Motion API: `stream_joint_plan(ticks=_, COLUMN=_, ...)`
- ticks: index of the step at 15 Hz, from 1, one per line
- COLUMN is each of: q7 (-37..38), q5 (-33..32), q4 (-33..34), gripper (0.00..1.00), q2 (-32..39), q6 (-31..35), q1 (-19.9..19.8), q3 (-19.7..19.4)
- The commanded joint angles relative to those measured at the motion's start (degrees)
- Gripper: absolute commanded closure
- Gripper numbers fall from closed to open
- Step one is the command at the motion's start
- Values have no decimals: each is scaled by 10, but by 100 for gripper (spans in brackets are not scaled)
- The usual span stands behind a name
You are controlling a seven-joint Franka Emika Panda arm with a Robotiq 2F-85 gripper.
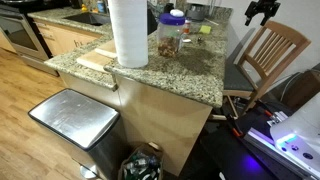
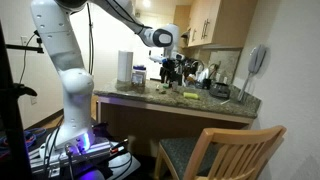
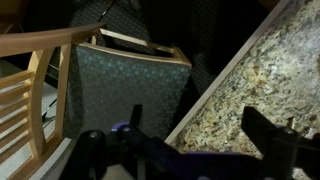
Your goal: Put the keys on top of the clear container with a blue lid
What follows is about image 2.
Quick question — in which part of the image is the wooden chair grey seat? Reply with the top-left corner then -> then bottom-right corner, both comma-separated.
153,125 -> 286,180

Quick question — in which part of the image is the yellow-green sponge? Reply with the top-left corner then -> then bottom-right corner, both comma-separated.
183,92 -> 199,100

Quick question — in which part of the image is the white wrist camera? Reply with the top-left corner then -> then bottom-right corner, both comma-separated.
148,53 -> 185,64

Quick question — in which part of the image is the white wall telephone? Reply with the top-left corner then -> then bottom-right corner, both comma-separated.
237,44 -> 266,101

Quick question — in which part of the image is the light wooden wall cabinet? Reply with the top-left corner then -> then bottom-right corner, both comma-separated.
187,0 -> 258,48

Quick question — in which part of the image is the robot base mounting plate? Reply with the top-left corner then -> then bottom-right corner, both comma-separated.
29,138 -> 141,180

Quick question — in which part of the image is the clear container blue lid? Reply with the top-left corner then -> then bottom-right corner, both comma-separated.
131,65 -> 146,86

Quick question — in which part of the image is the granite counter peninsula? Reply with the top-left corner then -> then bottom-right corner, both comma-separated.
94,80 -> 261,157

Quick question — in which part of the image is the black toaster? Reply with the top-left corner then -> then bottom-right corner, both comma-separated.
209,82 -> 230,99

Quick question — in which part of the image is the green small object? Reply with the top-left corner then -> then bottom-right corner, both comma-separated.
162,84 -> 169,89

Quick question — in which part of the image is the white paper towel roll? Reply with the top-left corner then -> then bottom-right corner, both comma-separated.
117,51 -> 133,82

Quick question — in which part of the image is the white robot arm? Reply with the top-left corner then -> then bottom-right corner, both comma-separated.
31,0 -> 179,150

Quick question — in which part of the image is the black tripod stand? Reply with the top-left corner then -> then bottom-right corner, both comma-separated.
0,24 -> 36,180

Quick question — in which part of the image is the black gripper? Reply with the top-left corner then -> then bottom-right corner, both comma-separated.
160,59 -> 182,84

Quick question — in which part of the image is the blue cable coil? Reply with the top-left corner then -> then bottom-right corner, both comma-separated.
0,127 -> 48,158

